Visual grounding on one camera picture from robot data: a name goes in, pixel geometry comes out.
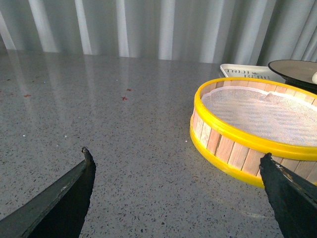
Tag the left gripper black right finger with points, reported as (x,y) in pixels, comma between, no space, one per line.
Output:
(293,199)

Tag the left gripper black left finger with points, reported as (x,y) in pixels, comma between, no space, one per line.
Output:
(57,212)

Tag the white steamed bun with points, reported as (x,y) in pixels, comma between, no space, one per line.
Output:
(314,78)

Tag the beige plate black rim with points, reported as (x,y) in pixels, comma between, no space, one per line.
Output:
(297,73)

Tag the white bear serving tray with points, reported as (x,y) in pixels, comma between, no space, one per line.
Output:
(250,71)

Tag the white steamer liner cloth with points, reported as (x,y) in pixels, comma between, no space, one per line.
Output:
(269,115)

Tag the bamboo steamer yellow rims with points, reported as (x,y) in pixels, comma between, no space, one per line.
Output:
(238,153)

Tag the grey pleated curtain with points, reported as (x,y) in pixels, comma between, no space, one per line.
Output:
(252,32)

